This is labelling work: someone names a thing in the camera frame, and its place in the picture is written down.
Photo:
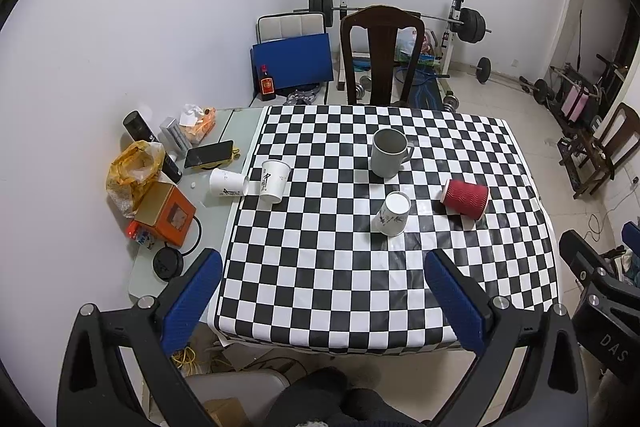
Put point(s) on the blue board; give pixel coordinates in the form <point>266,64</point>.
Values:
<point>292,62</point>

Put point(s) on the person's legs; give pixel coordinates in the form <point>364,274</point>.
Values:
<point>350,399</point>

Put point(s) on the brown wooden chair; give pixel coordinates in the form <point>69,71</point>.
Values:
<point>607,142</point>

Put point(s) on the orange cardboard box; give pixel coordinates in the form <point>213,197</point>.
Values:
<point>162,212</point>

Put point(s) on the barbell with black plates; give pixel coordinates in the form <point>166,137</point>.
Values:
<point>472,26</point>

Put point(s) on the black white checkered tablecloth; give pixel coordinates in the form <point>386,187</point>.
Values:
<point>320,267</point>

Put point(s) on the white paper cup thin print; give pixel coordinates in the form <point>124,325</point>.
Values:
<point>391,217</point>

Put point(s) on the yellow plastic bag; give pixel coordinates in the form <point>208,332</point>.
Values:
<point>131,169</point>

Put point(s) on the small barbell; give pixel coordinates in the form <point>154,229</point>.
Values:
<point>484,70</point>

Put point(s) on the orange tissue pack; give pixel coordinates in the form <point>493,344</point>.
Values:
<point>199,127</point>

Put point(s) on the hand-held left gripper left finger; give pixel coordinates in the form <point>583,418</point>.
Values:
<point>194,302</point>

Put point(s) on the white weight bench rack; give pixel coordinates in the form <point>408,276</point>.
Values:
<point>452,52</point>

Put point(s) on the black slim bottle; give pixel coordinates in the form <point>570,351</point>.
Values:
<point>171,168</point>

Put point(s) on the white paper cup bold print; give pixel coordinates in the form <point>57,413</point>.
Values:
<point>273,184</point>

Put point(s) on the dark sauce bottle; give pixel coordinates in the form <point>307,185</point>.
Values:
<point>267,87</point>

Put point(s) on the black cylinder can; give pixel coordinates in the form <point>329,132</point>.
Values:
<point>137,127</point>

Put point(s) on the black smartphone yellow case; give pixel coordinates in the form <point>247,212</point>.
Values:
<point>209,154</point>

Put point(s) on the clear plastic bag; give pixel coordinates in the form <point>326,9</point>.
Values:
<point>409,43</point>

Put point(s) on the red ribbed paper cup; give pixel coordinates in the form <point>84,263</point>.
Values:
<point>465,201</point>

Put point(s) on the black round puck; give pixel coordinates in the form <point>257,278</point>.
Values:
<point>167,263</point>

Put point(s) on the dark wooden dining chair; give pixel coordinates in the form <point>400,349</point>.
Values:
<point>381,57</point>

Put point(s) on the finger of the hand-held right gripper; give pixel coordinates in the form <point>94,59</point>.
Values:
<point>580,254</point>
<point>632,239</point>

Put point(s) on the white paper cup red mark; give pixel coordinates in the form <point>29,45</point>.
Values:
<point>225,183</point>

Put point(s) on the grey chair seat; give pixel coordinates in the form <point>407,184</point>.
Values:
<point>235,387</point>

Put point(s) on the silver metal box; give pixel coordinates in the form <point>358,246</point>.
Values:
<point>171,135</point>

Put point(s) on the white padded chair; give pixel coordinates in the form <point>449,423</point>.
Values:
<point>290,27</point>

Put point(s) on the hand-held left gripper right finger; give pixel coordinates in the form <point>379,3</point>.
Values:
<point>454,302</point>

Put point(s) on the grey ceramic mug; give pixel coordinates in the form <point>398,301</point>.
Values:
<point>387,157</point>

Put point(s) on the pink bag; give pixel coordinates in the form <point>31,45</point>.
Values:
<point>575,101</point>

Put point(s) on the chrome dumbbell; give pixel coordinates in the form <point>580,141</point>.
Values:
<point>364,85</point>
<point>450,101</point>

